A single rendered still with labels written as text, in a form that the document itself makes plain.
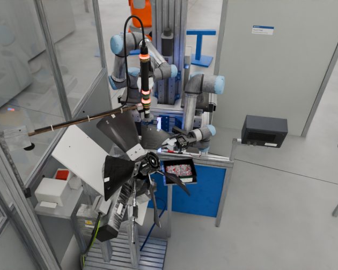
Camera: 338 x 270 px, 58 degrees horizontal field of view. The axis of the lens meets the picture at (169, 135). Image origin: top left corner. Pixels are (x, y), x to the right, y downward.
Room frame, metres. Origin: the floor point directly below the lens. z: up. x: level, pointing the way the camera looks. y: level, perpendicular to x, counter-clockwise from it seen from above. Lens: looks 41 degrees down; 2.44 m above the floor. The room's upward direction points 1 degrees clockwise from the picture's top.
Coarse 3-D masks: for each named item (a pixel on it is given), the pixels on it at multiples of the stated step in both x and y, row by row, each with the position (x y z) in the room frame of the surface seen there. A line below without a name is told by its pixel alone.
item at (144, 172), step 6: (144, 156) 1.17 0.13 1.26; (150, 156) 1.19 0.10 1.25; (156, 156) 1.22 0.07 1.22; (144, 162) 1.14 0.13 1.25; (150, 162) 1.15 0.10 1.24; (156, 162) 1.18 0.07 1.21; (144, 168) 1.13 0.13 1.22; (150, 168) 1.12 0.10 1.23; (156, 168) 1.15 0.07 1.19; (138, 174) 1.14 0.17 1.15; (144, 174) 1.12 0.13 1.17; (150, 174) 1.14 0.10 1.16; (138, 180) 1.12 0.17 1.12
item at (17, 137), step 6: (18, 126) 1.04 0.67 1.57; (24, 126) 1.04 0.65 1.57; (0, 132) 0.99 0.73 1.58; (6, 132) 0.99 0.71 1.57; (12, 132) 1.00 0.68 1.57; (18, 132) 1.00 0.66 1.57; (24, 132) 1.00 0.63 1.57; (6, 138) 0.96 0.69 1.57; (12, 138) 0.96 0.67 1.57; (18, 138) 0.97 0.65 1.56; (24, 138) 0.98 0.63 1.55; (6, 144) 0.96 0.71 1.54; (12, 144) 0.96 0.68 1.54; (18, 144) 0.97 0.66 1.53; (24, 144) 0.98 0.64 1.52; (30, 144) 0.99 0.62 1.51; (6, 150) 0.95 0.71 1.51; (12, 150) 0.95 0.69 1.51
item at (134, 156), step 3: (138, 144) 1.25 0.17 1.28; (135, 147) 1.23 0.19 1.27; (138, 147) 1.24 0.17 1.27; (141, 147) 1.24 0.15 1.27; (129, 150) 1.22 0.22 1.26; (132, 150) 1.22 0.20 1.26; (135, 150) 1.22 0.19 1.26; (138, 150) 1.23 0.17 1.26; (141, 150) 1.23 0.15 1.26; (129, 153) 1.21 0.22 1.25; (132, 153) 1.21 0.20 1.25; (135, 153) 1.21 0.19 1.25; (138, 153) 1.21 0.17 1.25; (141, 153) 1.21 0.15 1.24; (129, 156) 1.19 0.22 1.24; (132, 156) 1.20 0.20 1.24; (135, 156) 1.20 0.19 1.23; (138, 156) 1.20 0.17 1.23; (132, 159) 1.19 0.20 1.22
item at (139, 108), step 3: (135, 105) 1.26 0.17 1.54; (141, 105) 1.26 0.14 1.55; (138, 108) 1.24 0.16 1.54; (141, 108) 1.25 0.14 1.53; (138, 111) 1.24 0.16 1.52; (141, 111) 1.24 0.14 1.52; (141, 114) 1.25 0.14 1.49; (150, 114) 1.30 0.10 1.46; (141, 117) 1.25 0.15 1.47; (150, 117) 1.27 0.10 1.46; (141, 120) 1.26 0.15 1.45; (144, 120) 1.25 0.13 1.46; (147, 120) 1.24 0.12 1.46; (150, 120) 1.25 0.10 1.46
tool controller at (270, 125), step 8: (248, 120) 1.54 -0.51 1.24; (256, 120) 1.54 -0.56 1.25; (264, 120) 1.54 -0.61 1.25; (272, 120) 1.54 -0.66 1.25; (280, 120) 1.53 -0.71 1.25; (248, 128) 1.48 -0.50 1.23; (256, 128) 1.48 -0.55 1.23; (264, 128) 1.47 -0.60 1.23; (272, 128) 1.47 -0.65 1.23; (280, 128) 1.47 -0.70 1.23; (248, 136) 1.49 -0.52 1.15; (256, 136) 1.48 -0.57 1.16; (264, 136) 1.47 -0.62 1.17; (272, 136) 1.46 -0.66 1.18; (280, 136) 1.46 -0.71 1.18; (248, 144) 1.49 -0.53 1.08; (256, 144) 1.50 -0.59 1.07; (264, 144) 1.49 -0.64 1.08; (272, 144) 1.48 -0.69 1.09; (280, 144) 1.48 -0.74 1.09
